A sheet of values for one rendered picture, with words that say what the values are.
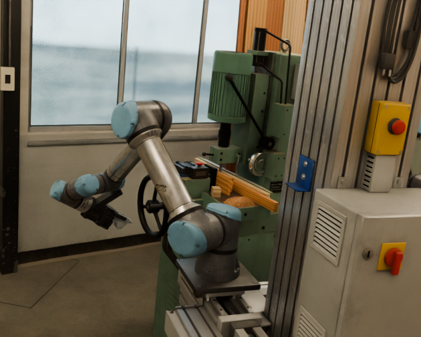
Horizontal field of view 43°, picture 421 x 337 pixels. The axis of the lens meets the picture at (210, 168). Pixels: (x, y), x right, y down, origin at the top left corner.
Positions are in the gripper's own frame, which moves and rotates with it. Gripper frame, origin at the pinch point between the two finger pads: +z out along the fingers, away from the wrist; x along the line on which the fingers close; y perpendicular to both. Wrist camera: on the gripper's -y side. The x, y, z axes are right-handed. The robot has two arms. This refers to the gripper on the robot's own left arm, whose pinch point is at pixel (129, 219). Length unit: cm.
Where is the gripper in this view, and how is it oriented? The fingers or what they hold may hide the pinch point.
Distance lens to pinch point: 222.6
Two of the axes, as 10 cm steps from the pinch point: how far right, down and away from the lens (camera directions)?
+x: 5.2, 2.8, -8.1
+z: 6.8, 4.4, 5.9
